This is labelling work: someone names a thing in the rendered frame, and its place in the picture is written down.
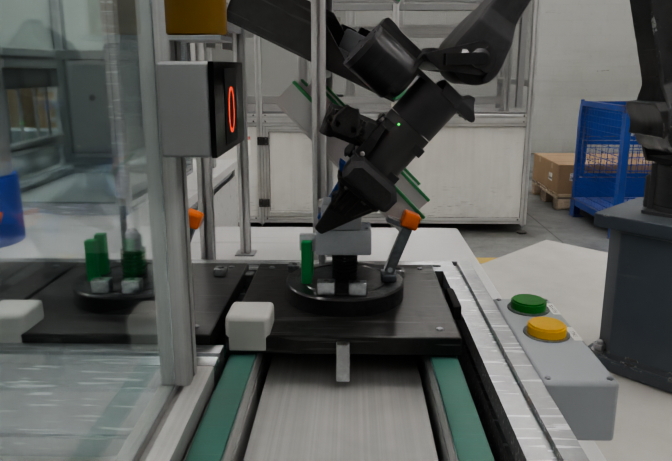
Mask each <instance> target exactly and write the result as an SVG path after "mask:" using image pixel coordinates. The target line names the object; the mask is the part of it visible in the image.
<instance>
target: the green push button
mask: <svg viewBox="0 0 672 461"><path fill-rule="evenodd" d="M546 307H547V302H546V300H545V299H544V298H542V297H540V296H537V295H533V294H517V295H515V296H513V297H512V298H511V308H512V309H514V310H516V311H518V312H522V313H528V314H539V313H543V312H545V311H546Z"/></svg>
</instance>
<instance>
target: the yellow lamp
mask: <svg viewBox="0 0 672 461"><path fill-rule="evenodd" d="M164 7H165V25H166V34H168V35H223V36H226V35H228V34H227V7H226V0H164Z"/></svg>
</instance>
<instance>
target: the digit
mask: <svg viewBox="0 0 672 461"><path fill-rule="evenodd" d="M224 78H225V104H226V130H227V145H229V144H230V143H232V142H234V141H235V140H237V139H238V127H237V98H236V70H235V68H224Z"/></svg>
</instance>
